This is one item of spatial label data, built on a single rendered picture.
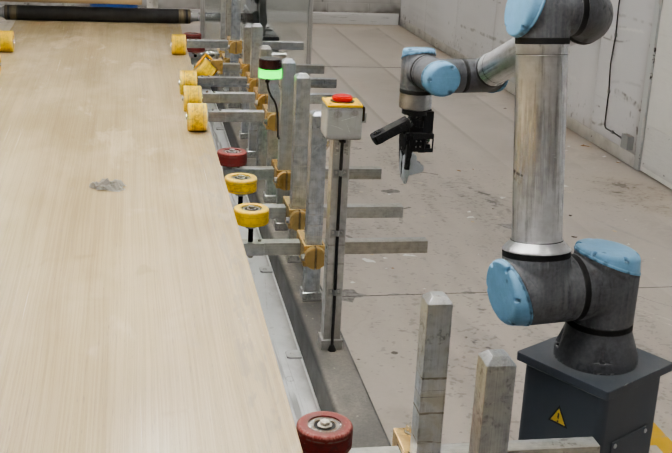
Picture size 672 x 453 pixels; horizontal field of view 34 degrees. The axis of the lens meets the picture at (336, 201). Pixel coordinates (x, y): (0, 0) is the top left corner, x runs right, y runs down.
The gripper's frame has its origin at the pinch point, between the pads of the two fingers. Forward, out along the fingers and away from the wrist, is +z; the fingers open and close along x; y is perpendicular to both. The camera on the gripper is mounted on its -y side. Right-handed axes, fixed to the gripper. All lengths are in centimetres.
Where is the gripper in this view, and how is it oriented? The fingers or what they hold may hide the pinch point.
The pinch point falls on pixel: (402, 179)
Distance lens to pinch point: 308.9
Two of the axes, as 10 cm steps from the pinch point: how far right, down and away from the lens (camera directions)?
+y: 9.8, -0.1, 1.8
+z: -0.5, 9.5, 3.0
